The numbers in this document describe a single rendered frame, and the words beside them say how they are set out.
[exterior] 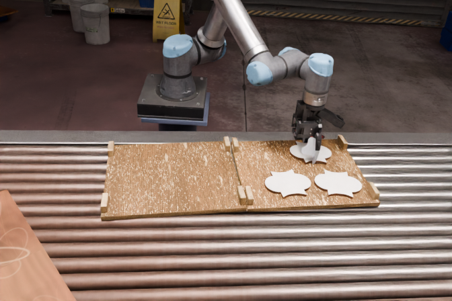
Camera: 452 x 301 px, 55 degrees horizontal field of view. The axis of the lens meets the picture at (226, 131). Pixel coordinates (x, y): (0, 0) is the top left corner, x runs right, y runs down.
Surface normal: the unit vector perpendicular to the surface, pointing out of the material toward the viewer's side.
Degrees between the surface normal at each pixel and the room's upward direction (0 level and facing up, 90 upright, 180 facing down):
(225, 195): 0
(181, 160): 0
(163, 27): 78
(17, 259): 0
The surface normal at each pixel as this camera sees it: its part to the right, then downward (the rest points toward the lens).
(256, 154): 0.06, -0.84
